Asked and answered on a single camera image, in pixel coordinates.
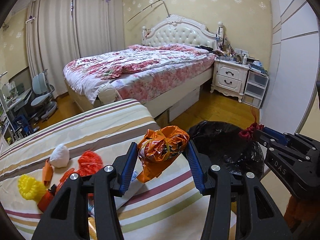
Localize yellow foam net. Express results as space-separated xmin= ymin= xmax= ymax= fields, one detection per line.
xmin=18 ymin=174 xmax=47 ymax=202

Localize small orange wrapper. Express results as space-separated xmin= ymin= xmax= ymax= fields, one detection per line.
xmin=42 ymin=160 xmax=53 ymax=186

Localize red foam net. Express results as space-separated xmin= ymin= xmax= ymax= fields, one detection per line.
xmin=77 ymin=151 xmax=103 ymax=177

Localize white tissue ball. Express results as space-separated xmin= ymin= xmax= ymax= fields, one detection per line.
xmin=49 ymin=144 xmax=70 ymax=168

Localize orange snack bag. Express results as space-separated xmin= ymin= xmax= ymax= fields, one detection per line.
xmin=137 ymin=126 xmax=189 ymax=183

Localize red plastic bag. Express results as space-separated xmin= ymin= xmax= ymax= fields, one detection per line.
xmin=238 ymin=106 xmax=264 ymax=141

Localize grey white milk powder pouch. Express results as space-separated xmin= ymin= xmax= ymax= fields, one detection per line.
xmin=131 ymin=170 xmax=138 ymax=182

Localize black lined trash bin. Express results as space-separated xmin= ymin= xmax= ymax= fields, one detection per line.
xmin=188 ymin=121 xmax=265 ymax=179

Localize red cylindrical tube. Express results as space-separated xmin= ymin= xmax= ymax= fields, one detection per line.
xmin=37 ymin=184 xmax=57 ymax=212

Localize white wardrobe door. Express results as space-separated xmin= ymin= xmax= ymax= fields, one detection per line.
xmin=260 ymin=0 xmax=319 ymax=134

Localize translucent plastic drawer unit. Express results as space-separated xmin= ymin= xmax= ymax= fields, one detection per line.
xmin=242 ymin=70 xmax=269 ymax=109

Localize white two-drawer nightstand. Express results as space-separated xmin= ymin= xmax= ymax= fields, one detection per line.
xmin=210 ymin=57 xmax=249 ymax=102

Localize white storage box under bed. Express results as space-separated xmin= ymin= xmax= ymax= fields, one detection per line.
xmin=169 ymin=87 xmax=200 ymax=122

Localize study desk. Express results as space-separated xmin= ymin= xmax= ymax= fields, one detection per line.
xmin=1 ymin=82 xmax=32 ymax=142

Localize grey blue desk chair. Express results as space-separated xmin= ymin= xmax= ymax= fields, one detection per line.
xmin=31 ymin=69 xmax=58 ymax=123

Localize floral bedding bed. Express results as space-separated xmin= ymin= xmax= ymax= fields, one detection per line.
xmin=63 ymin=43 xmax=216 ymax=117

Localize white tufted headboard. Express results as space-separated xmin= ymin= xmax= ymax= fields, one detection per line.
xmin=142 ymin=14 xmax=224 ymax=50

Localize mosquito net pole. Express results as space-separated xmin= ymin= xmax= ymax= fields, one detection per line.
xmin=127 ymin=0 xmax=171 ymax=23

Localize beige curtains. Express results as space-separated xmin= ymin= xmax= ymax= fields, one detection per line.
xmin=26 ymin=0 xmax=125 ymax=97

